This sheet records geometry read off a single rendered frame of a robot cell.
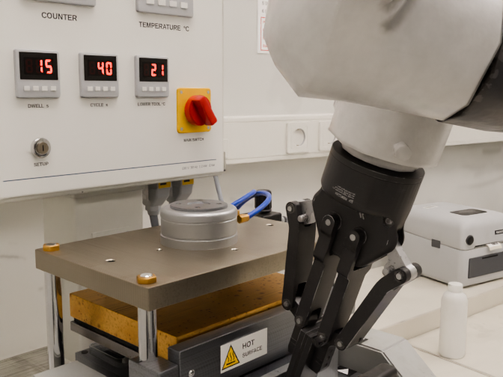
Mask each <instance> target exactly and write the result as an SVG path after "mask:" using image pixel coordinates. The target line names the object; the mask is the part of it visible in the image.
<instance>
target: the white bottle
mask: <svg viewBox="0 0 503 377"><path fill-rule="evenodd" d="M467 313H468V299H467V296H466V294H465V293H464V292H463V285H462V284H461V283H459V282H449V283H448V290H447V291H445V292H444V293H443V295H442V298H441V310H440V326H439V354H440V355H441V356H442V357H445V358H450V359H461V358H463V357H464V355H465V350H466V326H467Z"/></svg>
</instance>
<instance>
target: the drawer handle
mask: <svg viewBox="0 0 503 377"><path fill-rule="evenodd" d="M358 377H397V369H396V367H394V366H392V365H390V364H379V365H377V366H375V367H374V368H372V369H370V370H368V371H367V372H365V373H363V374H361V375H360V376H358Z"/></svg>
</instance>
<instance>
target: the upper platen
mask: <svg viewBox="0 0 503 377"><path fill-rule="evenodd" d="M283 286H284V274H281V273H278V272H276V273H273V274H270V275H266V276H263V277H260V278H256V279H254V280H251V281H246V282H244V283H239V284H237V285H234V286H230V287H227V288H224V289H220V290H217V291H215V292H210V293H207V294H205V295H200V296H198V297H195V298H191V299H188V300H185V301H182V302H178V303H176V304H172V305H169V306H166V307H162V308H159V309H157V335H158V356H159V357H161V358H164V359H166V360H168V347H169V346H173V345H175V344H178V343H181V342H183V341H185V340H189V339H191V338H193V337H197V336H199V335H202V334H205V333H207V332H210V331H213V330H216V329H218V328H221V327H224V326H226V325H230V324H232V323H234V322H238V321H240V320H242V319H246V318H248V317H250V316H254V315H256V314H259V313H262V312H264V311H267V310H270V309H273V308H275V307H278V306H281V305H282V303H281V300H282V293H283ZM70 316H72V317H73V318H74V320H73V321H71V322H70V330H71V331H74V332H76V333H77V334H80V335H82V336H83V337H87V338H88V339H90V340H93V341H94V342H96V343H99V344H100V345H102V346H105V347H107V348H109V349H111V350H113V351H115V352H117V353H119V354H121V355H123V356H125V357H128V358H130V359H131V358H134V357H137V356H138V308H137V307H135V306H132V305H131V304H127V303H125V302H123V301H119V300H117V299H115V298H112V297H109V296H107V295H104V294H102V293H99V292H96V291H94V290H92V289H84V290H80V291H77V292H72V293H70Z"/></svg>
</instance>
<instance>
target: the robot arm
mask: <svg viewBox="0 0 503 377"><path fill-rule="evenodd" d="M263 38H264V40H265V43H266V46H267V48H268V50H269V54H270V56H271V58H272V61H273V63H274V65H275V66H276V68H277V69H278V71H279V72H280V73H281V74H282V75H283V77H284V78H285V80H286V81H287V83H288V84H289V86H291V88H292V89H293V91H294V92H295V93H296V95H297V96H299V97H306V98H314V99H327V100H334V104H333V106H334V110H335V111H334V114H333V116H332V121H331V123H330V126H329V131H330V132H331V133H332V134H333V135H334V136H335V137H336V138H337V141H334V142H333V143H332V147H331V150H330V152H329V156H328V159H327V162H326V166H325V168H324V171H323V175H322V177H321V185H322V186H321V188H320V190H319V191H317V192H316V193H315V195H314V196H313V199H312V200H310V199H308V198H306V199H301V200H294V201H290V202H288V203H287V204H286V207H285V209H286V213H287V221H288V226H289V233H288V240H287V255H286V263H285V270H284V286H283V293H282V300H281V303H282V306H283V308H284V309H285V310H290V311H291V313H292V314H293V315H294V317H295V318H294V321H295V326H294V329H293V333H292V335H291V338H290V342H289V344H288V351H289V353H291V354H292V357H291V359H290V363H289V366H288V368H287V372H286V375H285V377H317V374H318V373H319V372H321V371H323V370H325V369H326V368H327V367H329V365H330V362H331V360H332V356H333V355H334V352H335V348H336V347H337V349H339V350H340V351H344V350H346V349H348V348H350V347H352V346H354V345H356V344H358V343H360V342H361V341H362V340H363V339H364V337H365V336H366V334H367V333H368V332H369V330H370V329H371V328H372V327H373V325H374V324H375V322H376V321H377V320H378V318H379V317H380V316H381V315H382V313H383V312H384V310H385V309H386V308H387V307H388V305H389V304H390V303H391V301H392V300H393V298H394V297H395V296H396V295H397V294H398V292H399V291H400V289H401V288H402V287H403V285H405V284H407V283H409V282H410V281H413V280H415V279H416V278H418V277H420V276H421V273H422V268H421V266H420V265H419V264H417V263H411V262H410V261H409V258H408V256H407V255H406V253H405V251H404V250H403V248H402V245H403V243H404V238H405V236H404V224H405V221H406V219H407V217H408V215H409V213H410V211H411V209H412V206H413V204H414V202H415V198H416V196H417V193H418V190H419V188H420V186H421V183H422V180H423V179H424V175H425V171H424V169H423V168H431V167H434V166H437V165H438V163H439V160H440V157H441V155H442V152H443V150H444V147H445V144H446V142H447V140H448V136H449V135H450V132H451V129H452V126H453V125H456V126H463V127H467V128H471V129H478V130H482V131H487V132H503V0H268V3H267V8H266V17H265V23H264V28H263ZM316 225H317V232H318V235H319V237H318V240H317V244H316V246H315V248H314V243H315V236H316ZM387 255H388V262H387V263H386V264H385V266H384V269H383V270H382V274H383V275H384V277H382V278H380V279H379V280H378V281H377V282H376V283H375V285H374V286H373V288H372V289H371V291H370V292H369V293H368V294H367V296H366V297H365V299H364V300H363V302H362V303H361V304H360V305H359V307H358V308H357V310H356V312H355V313H354V314H353V315H352V316H351V318H350V315H351V313H352V311H353V307H354V304H355V303H356V299H357V297H358V294H359V290H360V289H361V286H362V283H363V280H364V278H365V275H366V274H367V273H368V272H369V271H370V269H371V266H372V264H373V263H374V262H376V261H377V260H380V259H382V258H383V257H385V256H387ZM313 257H314V262H313ZM312 263H313V265H312ZM337 273H338V276H337V278H336V281H335V284H334V286H333V289H332V285H333V283H334V280H335V277H336V274H337ZM331 289H332V293H331V295H330V297H329V293H330V291H331ZM328 297H329V301H328V304H327V306H326V302H327V299H328ZM325 306H326V310H325V312H324V314H323V310H324V308H325ZM321 319H322V321H320V322H317V321H318V320H321ZM349 319H350V320H349Z"/></svg>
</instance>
